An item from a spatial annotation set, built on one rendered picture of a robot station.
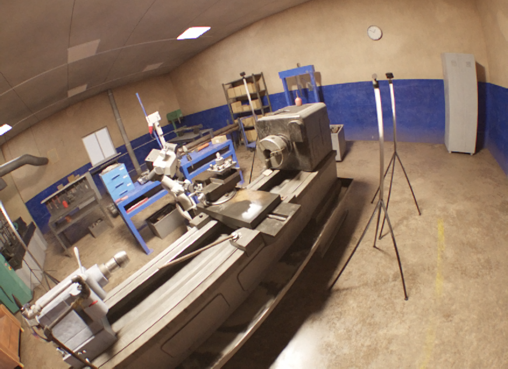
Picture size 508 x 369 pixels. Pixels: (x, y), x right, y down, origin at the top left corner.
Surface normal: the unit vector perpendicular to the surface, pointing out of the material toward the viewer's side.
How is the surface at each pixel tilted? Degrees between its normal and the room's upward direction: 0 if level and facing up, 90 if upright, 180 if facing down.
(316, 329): 0
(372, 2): 90
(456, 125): 90
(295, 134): 90
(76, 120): 90
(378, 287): 0
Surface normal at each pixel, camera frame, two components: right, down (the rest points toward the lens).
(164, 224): 0.78, 0.06
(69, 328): 0.61, -0.23
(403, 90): -0.62, 0.47
